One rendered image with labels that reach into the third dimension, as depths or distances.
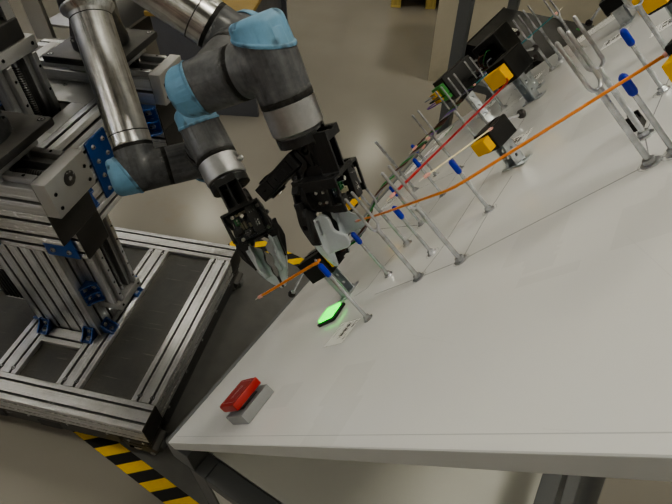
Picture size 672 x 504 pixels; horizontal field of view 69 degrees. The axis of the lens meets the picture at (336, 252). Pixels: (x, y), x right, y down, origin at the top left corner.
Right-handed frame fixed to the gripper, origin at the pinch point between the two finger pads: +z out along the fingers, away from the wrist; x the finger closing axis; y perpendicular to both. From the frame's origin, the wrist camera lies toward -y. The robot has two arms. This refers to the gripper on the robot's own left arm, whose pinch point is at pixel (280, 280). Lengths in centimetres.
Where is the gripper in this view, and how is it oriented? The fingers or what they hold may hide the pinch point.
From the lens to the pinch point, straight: 89.0
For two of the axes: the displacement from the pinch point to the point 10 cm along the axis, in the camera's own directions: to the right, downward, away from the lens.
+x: 8.9, -4.6, 0.3
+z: 4.6, 8.8, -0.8
